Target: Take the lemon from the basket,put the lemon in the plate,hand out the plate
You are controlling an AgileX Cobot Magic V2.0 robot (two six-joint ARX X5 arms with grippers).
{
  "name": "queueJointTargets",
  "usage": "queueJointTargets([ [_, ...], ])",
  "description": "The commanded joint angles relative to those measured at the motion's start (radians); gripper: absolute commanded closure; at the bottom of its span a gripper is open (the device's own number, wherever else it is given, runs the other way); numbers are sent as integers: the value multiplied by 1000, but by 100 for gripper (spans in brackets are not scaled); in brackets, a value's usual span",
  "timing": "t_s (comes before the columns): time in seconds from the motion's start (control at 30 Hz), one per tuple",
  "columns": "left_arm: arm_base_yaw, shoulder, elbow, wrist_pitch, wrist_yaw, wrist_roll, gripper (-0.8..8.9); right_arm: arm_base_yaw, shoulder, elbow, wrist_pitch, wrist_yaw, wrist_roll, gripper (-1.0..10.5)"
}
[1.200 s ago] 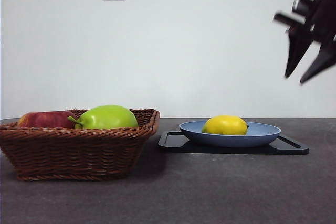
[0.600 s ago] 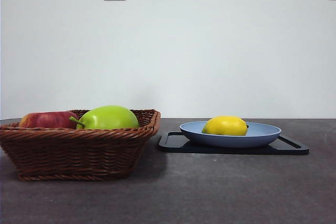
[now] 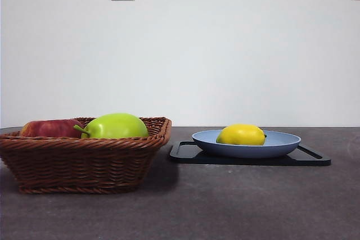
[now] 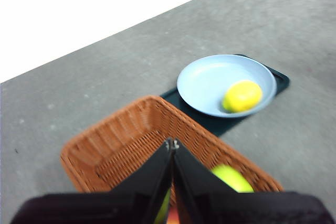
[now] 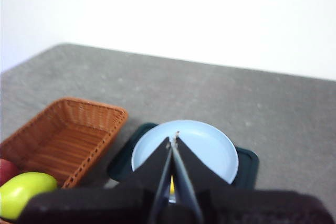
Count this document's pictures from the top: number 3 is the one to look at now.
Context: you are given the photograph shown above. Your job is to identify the yellow lemon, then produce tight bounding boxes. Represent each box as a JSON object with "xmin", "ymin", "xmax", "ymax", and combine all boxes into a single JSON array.
[{"xmin": 215, "ymin": 123, "xmax": 267, "ymax": 146}]

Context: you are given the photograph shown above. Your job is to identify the blue plate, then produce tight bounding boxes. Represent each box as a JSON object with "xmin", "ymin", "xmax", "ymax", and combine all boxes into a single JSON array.
[{"xmin": 192, "ymin": 129, "xmax": 302, "ymax": 159}]

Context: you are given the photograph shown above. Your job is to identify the brown wicker basket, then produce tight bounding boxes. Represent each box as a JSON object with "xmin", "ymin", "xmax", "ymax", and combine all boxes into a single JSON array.
[{"xmin": 0, "ymin": 116, "xmax": 173, "ymax": 195}]

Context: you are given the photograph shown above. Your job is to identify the red apple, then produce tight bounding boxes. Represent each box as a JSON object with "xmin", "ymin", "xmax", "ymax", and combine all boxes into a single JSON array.
[{"xmin": 19, "ymin": 119, "xmax": 84, "ymax": 138}]

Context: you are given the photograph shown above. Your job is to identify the green apple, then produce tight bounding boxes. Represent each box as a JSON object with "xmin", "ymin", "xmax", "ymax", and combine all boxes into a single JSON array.
[{"xmin": 73, "ymin": 112, "xmax": 149, "ymax": 140}]

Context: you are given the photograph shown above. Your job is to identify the black flat tray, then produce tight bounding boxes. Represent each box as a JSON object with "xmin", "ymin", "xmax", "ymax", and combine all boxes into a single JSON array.
[{"xmin": 168, "ymin": 141, "xmax": 332, "ymax": 166}]

